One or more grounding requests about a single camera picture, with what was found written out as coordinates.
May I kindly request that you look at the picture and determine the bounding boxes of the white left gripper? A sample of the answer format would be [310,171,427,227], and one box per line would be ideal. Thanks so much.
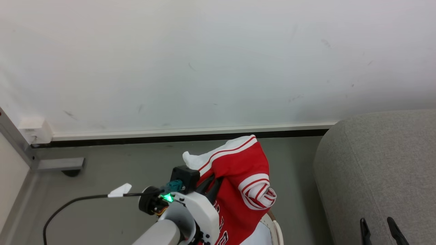
[163,175,224,245]

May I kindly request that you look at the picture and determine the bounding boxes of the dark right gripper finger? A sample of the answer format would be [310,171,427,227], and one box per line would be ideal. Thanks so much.
[360,218,372,245]
[387,216,410,245]

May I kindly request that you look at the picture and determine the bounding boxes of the white laundry basket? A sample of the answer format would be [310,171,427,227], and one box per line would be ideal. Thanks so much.
[261,210,284,245]

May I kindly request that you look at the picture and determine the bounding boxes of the grey fabric sofa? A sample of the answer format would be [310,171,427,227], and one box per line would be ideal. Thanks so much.
[313,109,436,245]

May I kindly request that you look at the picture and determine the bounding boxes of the red white sports jersey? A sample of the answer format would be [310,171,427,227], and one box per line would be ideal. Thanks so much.
[183,135,277,245]

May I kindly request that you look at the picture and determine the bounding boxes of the white wall socket box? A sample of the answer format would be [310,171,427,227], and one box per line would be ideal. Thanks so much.
[18,117,53,145]

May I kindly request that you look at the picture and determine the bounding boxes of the white black baseboard strip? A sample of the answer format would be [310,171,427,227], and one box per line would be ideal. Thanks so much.
[31,122,338,149]

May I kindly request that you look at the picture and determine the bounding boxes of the white cable tag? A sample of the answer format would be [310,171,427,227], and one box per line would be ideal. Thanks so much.
[108,183,132,198]

